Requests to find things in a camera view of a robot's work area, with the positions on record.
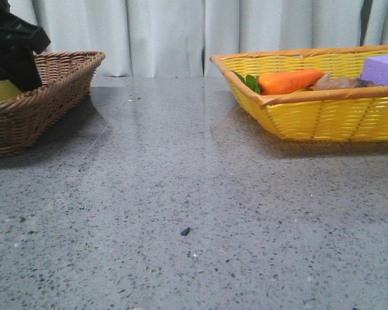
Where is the white curtain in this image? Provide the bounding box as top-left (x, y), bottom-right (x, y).
top-left (10, 0), bottom-right (388, 78)

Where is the brown ginger root toy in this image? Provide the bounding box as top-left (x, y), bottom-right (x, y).
top-left (309, 74), bottom-right (376, 90)

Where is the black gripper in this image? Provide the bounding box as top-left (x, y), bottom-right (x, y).
top-left (0, 1), bottom-right (50, 92)

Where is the purple foam block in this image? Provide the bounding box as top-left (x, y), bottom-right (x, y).
top-left (361, 54), bottom-right (388, 86)

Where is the yellow woven basket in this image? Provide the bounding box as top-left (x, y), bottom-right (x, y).
top-left (210, 45), bottom-right (388, 142)

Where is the orange toy carrot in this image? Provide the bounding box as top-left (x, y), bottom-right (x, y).
top-left (233, 69), bottom-right (325, 96)

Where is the yellow tape roll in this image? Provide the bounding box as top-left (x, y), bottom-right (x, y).
top-left (0, 80), bottom-right (22, 101)

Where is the brown wicker basket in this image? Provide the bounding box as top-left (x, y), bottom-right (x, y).
top-left (0, 51), bottom-right (105, 158)

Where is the small black debris speck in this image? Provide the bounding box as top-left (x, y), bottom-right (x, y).
top-left (180, 227), bottom-right (191, 236)

